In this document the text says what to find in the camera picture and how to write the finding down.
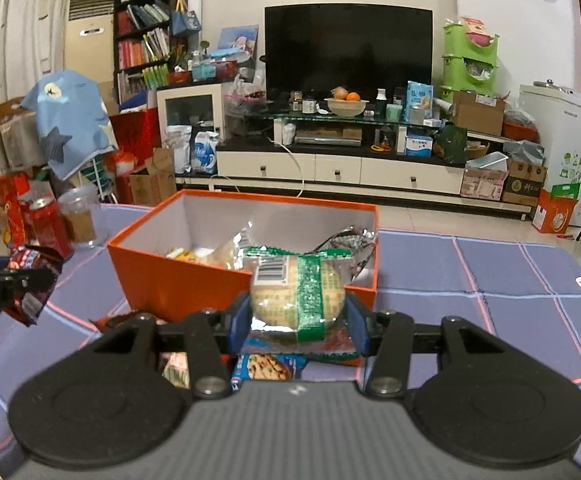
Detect brown cookie snack bag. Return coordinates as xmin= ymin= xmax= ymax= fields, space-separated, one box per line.
xmin=3 ymin=245 xmax=64 ymax=326

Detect blue rainbow cookie bag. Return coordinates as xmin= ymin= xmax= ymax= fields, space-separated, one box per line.
xmin=231 ymin=353 xmax=308 ymax=391

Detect orange storage box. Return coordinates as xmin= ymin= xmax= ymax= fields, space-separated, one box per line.
xmin=107 ymin=188 xmax=379 ymax=322

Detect silver foil snack bag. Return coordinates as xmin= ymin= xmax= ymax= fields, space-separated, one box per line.
xmin=309 ymin=226 xmax=377 ymax=283

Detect green striped bread packet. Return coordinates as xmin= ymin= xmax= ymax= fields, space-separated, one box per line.
xmin=244 ymin=246 xmax=355 ymax=344

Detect clear bag of cookies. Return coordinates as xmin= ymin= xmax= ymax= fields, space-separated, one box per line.
xmin=205 ymin=228 xmax=254 ymax=270

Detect red soda can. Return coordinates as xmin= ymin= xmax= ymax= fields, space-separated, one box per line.
xmin=29 ymin=196 xmax=74 ymax=260

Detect clear plastic jar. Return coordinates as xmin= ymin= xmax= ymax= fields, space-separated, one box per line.
xmin=58 ymin=183 xmax=103 ymax=248

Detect blue plaid tablecloth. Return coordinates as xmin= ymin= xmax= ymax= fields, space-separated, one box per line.
xmin=0 ymin=206 xmax=581 ymax=476

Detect blue shark fabric cover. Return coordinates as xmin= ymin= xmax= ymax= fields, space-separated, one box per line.
xmin=20 ymin=70 xmax=117 ymax=181

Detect orange gift bag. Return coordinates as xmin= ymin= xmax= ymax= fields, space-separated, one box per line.
xmin=533 ymin=183 xmax=580 ymax=235

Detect white TV cabinet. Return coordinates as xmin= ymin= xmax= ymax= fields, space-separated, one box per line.
xmin=176 ymin=148 xmax=531 ymax=219

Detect standing air conditioner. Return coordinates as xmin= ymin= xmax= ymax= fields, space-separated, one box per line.
xmin=64 ymin=0 xmax=115 ymax=84

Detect white framed cabinet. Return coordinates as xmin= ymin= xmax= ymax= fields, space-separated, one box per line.
xmin=156 ymin=84 xmax=225 ymax=141

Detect large cardboard box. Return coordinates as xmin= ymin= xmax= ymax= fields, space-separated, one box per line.
xmin=452 ymin=91 xmax=505 ymax=136

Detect white small refrigerator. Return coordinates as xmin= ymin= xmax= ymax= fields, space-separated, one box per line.
xmin=519 ymin=81 xmax=581 ymax=226

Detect fruit bowl with oranges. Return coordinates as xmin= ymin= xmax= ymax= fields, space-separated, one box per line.
xmin=325 ymin=86 xmax=368 ymax=117

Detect green stacked storage bins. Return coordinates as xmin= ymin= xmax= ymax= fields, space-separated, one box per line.
xmin=440 ymin=16 xmax=499 ymax=102

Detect dark bookshelf with books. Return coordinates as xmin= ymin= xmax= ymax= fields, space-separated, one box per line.
xmin=114 ymin=0 xmax=185 ymax=104

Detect black television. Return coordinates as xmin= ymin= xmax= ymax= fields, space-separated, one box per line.
xmin=264 ymin=3 xmax=434 ymax=101

